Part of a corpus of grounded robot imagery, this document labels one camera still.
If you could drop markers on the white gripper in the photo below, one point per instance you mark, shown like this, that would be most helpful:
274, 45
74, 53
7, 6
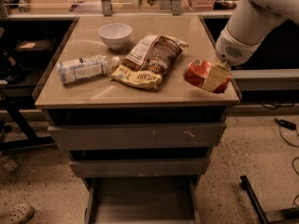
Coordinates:
232, 50

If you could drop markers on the grey middle drawer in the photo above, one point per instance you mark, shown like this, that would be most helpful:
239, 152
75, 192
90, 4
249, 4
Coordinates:
139, 168

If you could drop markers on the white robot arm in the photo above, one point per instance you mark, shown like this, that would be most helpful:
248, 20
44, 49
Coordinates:
251, 23

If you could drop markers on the brown yellow chip bag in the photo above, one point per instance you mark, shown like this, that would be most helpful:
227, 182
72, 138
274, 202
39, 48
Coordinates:
149, 61

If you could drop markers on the black table frame leg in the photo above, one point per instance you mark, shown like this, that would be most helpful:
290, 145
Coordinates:
32, 139

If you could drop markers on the black metal stand leg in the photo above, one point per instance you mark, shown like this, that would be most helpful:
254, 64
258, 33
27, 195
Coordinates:
282, 216

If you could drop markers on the white perforated clog shoe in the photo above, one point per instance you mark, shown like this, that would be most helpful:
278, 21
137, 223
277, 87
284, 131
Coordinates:
18, 214

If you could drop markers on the black box on shelf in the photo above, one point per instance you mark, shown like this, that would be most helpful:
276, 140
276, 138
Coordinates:
33, 48

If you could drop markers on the open grey bottom drawer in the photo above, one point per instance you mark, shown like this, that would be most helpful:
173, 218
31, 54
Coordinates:
142, 200

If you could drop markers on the grey drawer cabinet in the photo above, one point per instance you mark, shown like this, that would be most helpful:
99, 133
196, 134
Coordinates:
103, 101

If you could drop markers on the white ceramic bowl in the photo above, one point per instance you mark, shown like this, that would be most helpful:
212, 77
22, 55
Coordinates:
116, 36

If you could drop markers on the clear plastic water bottle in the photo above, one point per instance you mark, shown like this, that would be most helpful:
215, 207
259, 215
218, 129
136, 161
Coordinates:
84, 68

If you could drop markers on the black power adapter with cable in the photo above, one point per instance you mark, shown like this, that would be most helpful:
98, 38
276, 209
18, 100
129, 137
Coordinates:
282, 123

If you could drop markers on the grey top drawer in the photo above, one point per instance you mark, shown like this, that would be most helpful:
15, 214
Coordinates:
137, 136

